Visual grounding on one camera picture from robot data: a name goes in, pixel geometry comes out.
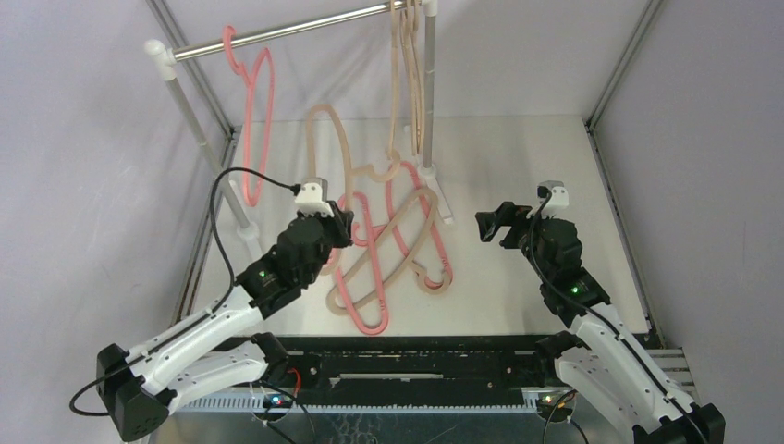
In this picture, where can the aluminium frame post left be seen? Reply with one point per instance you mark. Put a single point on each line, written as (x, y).
(174, 34)

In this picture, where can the white clothes rack frame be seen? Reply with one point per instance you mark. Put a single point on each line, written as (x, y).
(165, 60)

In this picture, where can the aluminium frame post right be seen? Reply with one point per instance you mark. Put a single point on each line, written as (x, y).
(630, 50)

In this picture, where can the pink hanger long bar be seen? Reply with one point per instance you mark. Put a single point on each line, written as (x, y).
(370, 320)

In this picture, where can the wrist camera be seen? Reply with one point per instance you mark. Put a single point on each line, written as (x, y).
(553, 196)
(311, 199)

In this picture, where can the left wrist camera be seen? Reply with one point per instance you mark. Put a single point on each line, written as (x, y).
(311, 199)

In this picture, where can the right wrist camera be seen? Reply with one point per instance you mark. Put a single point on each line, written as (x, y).
(553, 196)

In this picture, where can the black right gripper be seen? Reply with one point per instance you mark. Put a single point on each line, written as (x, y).
(511, 223)

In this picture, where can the aluminium frame post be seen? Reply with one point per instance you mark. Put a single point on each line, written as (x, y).
(630, 50)
(174, 34)

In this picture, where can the beige hanger large hook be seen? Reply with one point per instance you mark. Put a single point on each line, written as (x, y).
(429, 232)

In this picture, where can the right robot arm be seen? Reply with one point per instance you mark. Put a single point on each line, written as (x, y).
(596, 354)

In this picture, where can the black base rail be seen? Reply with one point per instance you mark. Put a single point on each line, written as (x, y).
(428, 372)

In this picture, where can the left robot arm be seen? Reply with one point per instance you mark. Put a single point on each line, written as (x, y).
(142, 386)

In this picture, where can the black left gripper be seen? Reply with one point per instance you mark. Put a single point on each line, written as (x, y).
(340, 223)

